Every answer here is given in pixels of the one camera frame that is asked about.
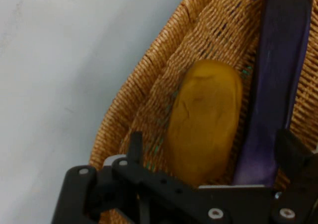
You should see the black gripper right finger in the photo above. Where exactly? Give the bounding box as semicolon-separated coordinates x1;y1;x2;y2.
198;128;318;224

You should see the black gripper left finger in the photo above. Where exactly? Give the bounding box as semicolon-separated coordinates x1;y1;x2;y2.
52;131;201;224

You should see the brown potato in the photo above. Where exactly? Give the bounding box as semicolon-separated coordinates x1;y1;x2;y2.
165;59;243;186

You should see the purple eggplant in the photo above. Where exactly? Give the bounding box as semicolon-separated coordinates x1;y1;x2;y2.
232;0;313;187

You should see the woven wicker basket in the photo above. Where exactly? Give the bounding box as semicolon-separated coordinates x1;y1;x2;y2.
88;0;318;224

